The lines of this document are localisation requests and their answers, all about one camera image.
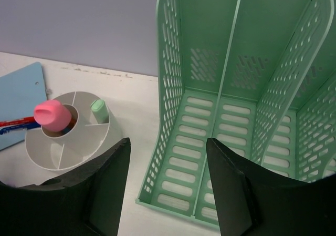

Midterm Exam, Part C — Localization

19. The white round desk organizer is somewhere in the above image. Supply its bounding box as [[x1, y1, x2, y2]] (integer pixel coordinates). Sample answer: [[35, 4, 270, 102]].
[[25, 91, 123, 174]]

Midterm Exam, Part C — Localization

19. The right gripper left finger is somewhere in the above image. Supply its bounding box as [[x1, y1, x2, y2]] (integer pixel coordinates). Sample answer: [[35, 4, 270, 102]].
[[1, 138, 131, 235]]

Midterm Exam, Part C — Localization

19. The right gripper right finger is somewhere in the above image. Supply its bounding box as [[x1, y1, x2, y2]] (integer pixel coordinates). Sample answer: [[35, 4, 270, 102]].
[[206, 138, 335, 235]]

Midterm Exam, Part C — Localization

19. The green file rack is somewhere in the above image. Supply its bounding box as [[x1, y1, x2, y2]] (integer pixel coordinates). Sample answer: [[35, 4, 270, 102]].
[[136, 0, 335, 228]]

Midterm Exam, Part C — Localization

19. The pink glue bottle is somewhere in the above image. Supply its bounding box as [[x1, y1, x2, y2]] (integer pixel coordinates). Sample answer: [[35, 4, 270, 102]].
[[33, 100, 73, 133]]

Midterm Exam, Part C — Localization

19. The green highlighter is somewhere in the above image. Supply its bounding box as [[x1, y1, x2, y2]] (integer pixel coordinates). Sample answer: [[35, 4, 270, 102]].
[[91, 99, 109, 124]]

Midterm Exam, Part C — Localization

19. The blue clipboard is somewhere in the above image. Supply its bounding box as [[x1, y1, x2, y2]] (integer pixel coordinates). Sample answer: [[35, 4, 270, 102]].
[[0, 61, 50, 151]]

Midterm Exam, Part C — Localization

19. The blue pen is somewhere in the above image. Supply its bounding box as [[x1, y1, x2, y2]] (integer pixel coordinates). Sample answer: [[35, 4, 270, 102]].
[[0, 122, 40, 135]]

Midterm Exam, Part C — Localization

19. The red pen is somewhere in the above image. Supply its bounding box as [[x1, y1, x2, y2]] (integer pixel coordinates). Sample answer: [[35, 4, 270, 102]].
[[0, 116, 35, 127]]

